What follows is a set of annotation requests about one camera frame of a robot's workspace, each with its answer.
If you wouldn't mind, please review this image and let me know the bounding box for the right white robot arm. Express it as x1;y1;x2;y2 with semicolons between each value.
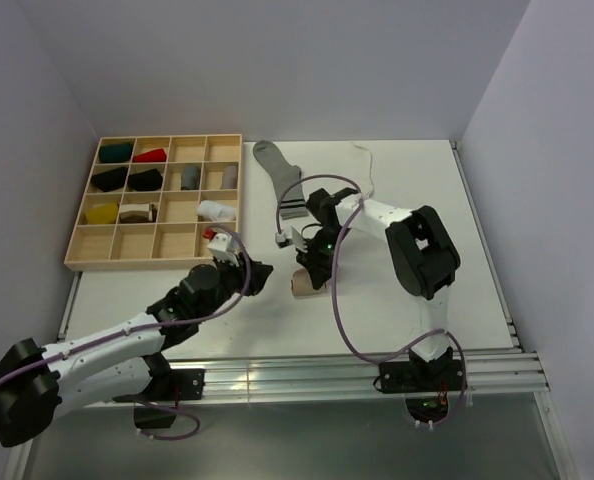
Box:
290;188;461;390

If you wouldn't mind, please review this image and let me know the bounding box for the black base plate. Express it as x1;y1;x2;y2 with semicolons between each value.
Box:
166;368;206;403
373;360;465;394

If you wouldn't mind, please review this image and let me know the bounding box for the plain white sock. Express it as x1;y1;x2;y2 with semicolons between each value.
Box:
343;142;375;200

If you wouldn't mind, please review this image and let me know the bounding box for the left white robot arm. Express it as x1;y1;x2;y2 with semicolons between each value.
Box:
0;261;273;448

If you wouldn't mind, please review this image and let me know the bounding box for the beige red reindeer sock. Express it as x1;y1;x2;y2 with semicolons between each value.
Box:
291;268;328;299

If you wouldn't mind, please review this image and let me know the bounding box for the white brown rolled sock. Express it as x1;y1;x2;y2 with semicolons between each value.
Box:
118;203;157;224

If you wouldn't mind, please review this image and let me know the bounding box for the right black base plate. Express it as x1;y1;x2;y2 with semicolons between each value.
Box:
373;360;465;394

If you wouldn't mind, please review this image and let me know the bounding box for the black rolled sock left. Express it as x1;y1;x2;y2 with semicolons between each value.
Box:
90;167;128;193

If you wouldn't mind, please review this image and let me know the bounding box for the yellow rolled sock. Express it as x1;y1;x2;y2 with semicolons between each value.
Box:
85;203;119;225

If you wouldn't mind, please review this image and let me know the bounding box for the white striped sock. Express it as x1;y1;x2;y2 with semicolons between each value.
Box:
197;200;237;222

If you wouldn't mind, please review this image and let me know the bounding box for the black rolled sock right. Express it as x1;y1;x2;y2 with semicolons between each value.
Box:
127;169;163;192

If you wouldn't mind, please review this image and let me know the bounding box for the aluminium mounting rail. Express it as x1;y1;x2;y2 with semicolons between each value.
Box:
84;352;551;410

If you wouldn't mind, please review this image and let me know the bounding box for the black rolled sock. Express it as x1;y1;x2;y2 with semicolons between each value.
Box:
127;169;163;192
90;167;128;193

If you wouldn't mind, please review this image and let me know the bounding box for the red rolled sock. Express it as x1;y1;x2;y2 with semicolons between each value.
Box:
132;148;167;163

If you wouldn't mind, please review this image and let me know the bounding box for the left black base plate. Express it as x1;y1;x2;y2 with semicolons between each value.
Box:
166;368;206;403

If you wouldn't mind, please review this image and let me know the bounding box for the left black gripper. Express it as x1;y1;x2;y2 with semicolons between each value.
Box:
196;251;272;322

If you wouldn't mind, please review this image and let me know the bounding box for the dark green rolled sock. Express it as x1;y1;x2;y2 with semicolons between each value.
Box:
98;142;133;164

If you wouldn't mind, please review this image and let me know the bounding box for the light grey rolled sock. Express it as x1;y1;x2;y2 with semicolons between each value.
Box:
221;165;238;190

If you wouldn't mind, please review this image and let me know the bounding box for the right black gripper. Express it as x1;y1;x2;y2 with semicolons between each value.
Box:
296;227;350;291

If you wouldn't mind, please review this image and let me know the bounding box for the grey striped sock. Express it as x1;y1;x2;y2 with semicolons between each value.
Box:
253;140;308;220

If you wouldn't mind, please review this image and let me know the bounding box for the wooden compartment tray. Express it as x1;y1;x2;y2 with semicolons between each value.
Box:
65;134;243;272

